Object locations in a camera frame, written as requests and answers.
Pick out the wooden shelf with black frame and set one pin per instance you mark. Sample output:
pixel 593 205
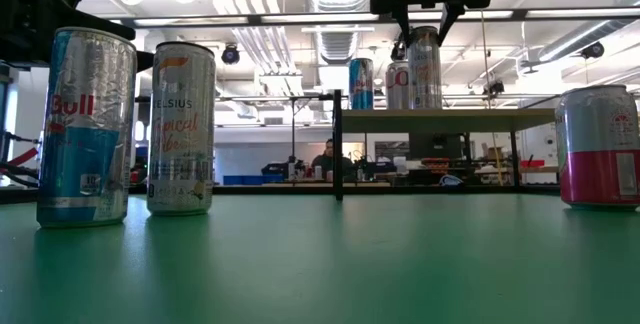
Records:
pixel 450 120

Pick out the red tray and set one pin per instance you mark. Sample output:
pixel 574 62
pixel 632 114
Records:
pixel 532 163

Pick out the black dome camera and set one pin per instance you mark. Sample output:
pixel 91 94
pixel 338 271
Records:
pixel 593 50
pixel 230 54
pixel 397 51

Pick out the blue silver Red Bull can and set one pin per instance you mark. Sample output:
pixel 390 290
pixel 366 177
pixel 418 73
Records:
pixel 85 154
pixel 361 89

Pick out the green table mat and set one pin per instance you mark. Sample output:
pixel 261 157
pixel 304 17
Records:
pixel 400 264

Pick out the silver Diet Coke can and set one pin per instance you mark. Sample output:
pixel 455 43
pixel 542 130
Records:
pixel 396 89

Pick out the blue storage bins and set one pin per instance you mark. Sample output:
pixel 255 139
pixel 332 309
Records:
pixel 250 180

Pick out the person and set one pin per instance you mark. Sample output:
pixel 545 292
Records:
pixel 327 161

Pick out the pink white Spindrift can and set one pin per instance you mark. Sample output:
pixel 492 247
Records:
pixel 595 179

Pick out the white Celsius can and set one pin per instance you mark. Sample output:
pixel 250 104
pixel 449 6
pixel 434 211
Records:
pixel 425 79
pixel 181 154

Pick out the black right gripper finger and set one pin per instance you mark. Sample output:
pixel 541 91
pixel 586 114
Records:
pixel 404 21
pixel 450 16

